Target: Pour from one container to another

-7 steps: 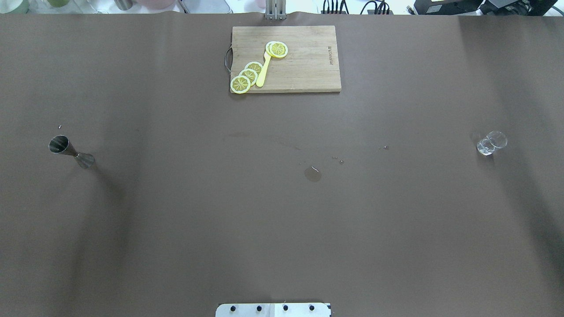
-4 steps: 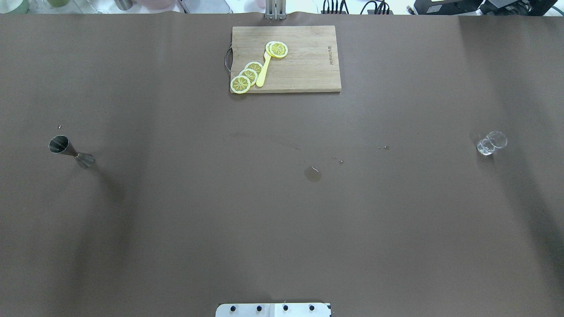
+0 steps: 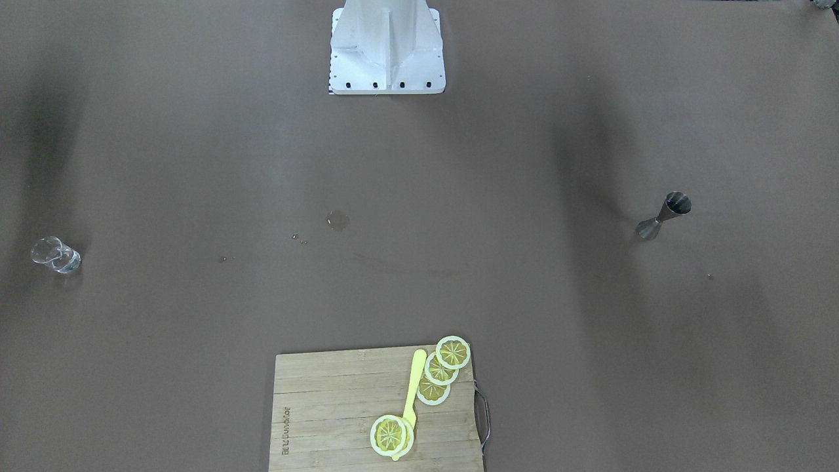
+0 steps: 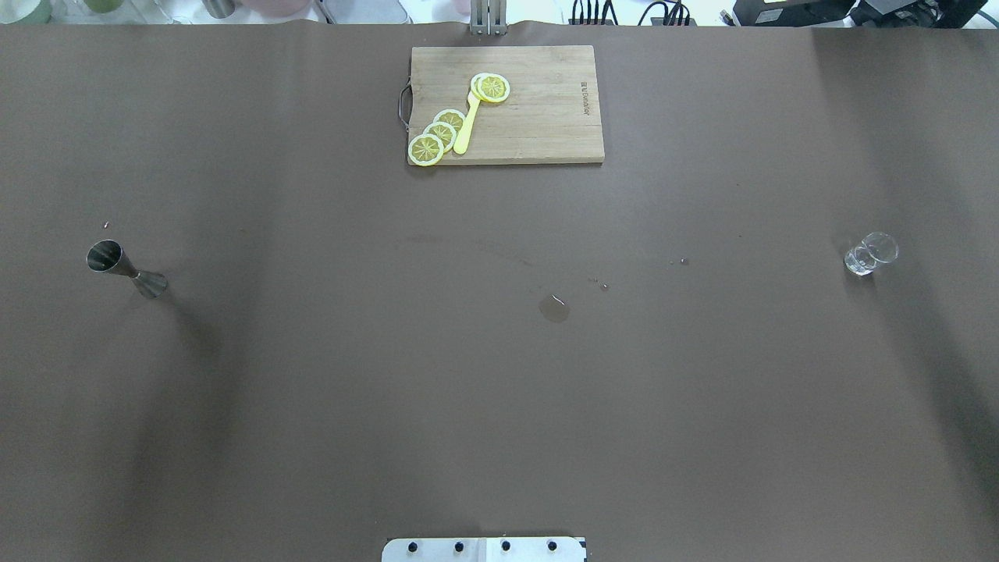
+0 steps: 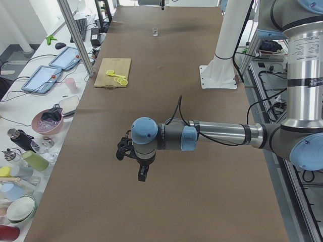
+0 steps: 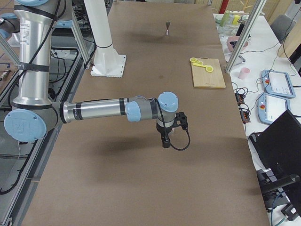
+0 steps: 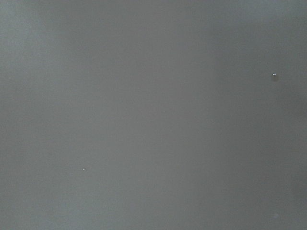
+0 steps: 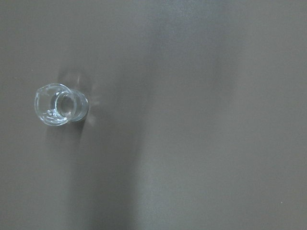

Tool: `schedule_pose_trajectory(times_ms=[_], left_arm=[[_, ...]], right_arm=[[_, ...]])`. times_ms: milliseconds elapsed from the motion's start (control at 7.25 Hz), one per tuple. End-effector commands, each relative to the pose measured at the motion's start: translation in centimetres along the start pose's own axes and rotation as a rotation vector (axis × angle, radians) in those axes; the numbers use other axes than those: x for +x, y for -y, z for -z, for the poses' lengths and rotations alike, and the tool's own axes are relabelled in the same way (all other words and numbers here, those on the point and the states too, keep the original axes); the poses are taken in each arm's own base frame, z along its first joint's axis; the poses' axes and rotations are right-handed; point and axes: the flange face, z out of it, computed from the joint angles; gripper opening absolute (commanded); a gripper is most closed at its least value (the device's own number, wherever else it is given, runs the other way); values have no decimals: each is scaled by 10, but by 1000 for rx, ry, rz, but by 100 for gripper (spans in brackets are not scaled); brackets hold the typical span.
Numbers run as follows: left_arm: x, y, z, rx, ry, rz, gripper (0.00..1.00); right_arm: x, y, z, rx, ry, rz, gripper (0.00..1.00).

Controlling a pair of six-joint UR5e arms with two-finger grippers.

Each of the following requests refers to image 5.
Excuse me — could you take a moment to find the black power adapter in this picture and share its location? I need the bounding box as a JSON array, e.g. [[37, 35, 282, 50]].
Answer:
[[90, 28, 101, 47]]

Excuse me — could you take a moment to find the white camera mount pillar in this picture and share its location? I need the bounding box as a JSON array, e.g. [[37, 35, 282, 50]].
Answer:
[[199, 0, 253, 89]]

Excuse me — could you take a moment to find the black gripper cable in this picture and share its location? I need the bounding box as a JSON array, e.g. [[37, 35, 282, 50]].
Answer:
[[165, 95, 255, 146]]

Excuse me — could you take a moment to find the aluminium frame post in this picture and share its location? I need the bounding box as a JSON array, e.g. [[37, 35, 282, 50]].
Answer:
[[57, 0, 94, 77]]

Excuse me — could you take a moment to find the pink plastic cup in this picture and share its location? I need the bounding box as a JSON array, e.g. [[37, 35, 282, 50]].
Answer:
[[65, 78, 77, 91]]

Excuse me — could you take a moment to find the black computer mouse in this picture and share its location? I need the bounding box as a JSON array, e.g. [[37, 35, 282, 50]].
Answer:
[[55, 42, 66, 50]]

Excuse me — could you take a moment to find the white green bowl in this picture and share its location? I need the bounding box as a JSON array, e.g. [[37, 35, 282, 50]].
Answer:
[[7, 196, 37, 224]]

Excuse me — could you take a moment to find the wooden cutting board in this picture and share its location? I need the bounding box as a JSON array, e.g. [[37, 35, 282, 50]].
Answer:
[[94, 58, 131, 89]]

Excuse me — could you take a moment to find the red cup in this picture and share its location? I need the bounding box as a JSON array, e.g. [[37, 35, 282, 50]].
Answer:
[[0, 225, 20, 241]]

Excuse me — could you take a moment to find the green clamp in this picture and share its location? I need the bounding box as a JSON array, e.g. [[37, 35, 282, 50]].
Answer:
[[46, 35, 57, 45]]

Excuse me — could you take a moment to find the clear glass measuring cup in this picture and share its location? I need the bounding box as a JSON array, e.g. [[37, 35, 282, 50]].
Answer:
[[152, 27, 158, 37]]

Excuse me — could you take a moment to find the black water bottle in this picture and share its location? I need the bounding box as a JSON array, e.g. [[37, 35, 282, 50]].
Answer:
[[7, 128, 34, 152]]

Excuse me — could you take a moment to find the black keyboard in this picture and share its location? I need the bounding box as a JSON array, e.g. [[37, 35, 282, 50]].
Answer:
[[75, 18, 87, 42]]

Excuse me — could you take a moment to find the green plastic cup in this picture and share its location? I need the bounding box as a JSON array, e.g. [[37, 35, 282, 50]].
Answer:
[[22, 150, 49, 172]]

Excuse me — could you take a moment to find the light blue cup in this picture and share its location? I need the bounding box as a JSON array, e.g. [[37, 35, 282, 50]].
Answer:
[[1, 183, 25, 202]]

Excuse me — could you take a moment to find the far blue teach pendant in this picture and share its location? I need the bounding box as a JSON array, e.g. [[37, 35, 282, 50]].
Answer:
[[48, 47, 81, 71]]

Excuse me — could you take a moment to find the yellow cup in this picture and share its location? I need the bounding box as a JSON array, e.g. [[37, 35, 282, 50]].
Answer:
[[0, 166, 11, 177]]

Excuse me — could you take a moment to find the pink bowl with ice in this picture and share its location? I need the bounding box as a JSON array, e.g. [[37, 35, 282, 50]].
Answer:
[[31, 107, 64, 136]]

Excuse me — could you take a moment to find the near blue teach pendant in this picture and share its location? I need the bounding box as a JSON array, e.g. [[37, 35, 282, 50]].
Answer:
[[21, 66, 62, 94]]

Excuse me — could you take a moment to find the blue teach pendant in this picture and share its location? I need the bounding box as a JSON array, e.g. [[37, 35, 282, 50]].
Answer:
[[21, 66, 62, 94], [48, 47, 81, 71]]

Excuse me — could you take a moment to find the glass oil bottle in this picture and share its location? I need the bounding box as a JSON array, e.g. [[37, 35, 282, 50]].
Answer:
[[2, 148, 28, 167]]

